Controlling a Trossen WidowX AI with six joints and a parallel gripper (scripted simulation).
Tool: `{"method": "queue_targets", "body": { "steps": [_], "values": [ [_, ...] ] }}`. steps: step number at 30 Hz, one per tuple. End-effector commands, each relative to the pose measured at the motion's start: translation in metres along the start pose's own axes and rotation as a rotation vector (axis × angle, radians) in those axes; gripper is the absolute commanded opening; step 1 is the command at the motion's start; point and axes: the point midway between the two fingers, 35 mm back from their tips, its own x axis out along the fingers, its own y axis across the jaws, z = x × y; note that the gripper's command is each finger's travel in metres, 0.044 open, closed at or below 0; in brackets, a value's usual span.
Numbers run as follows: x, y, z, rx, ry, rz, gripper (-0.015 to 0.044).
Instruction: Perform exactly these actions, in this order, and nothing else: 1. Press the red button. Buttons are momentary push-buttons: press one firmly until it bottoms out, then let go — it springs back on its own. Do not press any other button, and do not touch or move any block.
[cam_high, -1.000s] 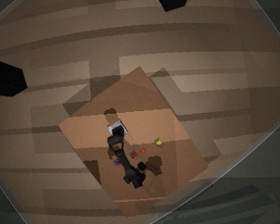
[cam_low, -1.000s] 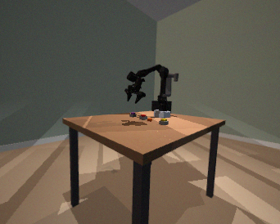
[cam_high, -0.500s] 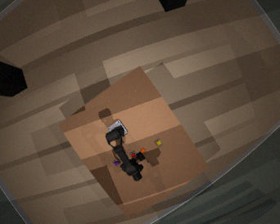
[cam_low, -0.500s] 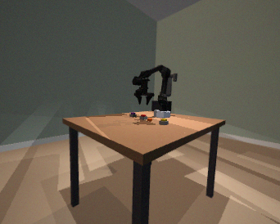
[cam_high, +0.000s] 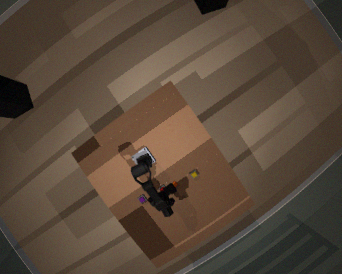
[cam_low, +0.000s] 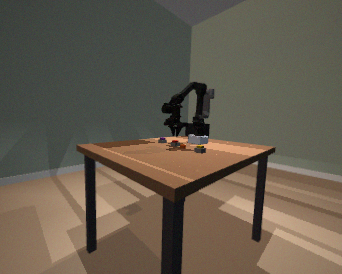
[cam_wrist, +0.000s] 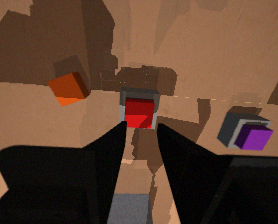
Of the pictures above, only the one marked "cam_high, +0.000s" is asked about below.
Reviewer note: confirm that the purple button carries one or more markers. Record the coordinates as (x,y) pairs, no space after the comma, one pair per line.
(142,198)

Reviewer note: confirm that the red button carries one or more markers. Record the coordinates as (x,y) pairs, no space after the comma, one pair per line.
(161,187)

